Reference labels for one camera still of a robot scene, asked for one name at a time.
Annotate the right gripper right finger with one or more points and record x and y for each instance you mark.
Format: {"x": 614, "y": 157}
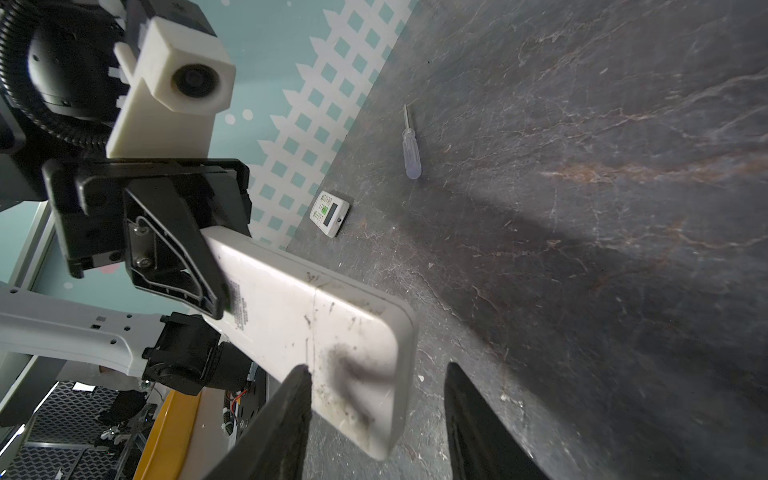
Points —
{"x": 479, "y": 444}

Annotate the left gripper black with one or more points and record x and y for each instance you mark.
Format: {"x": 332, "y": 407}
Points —
{"x": 147, "y": 212}

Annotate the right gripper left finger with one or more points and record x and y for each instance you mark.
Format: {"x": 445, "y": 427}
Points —
{"x": 274, "y": 445}

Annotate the clear handle screwdriver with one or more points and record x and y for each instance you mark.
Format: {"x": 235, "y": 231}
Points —
{"x": 412, "y": 160}

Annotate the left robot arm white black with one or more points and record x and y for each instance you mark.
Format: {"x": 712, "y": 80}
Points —
{"x": 181, "y": 351}

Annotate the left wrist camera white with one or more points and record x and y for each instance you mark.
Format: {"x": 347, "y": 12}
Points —
{"x": 178, "y": 82}

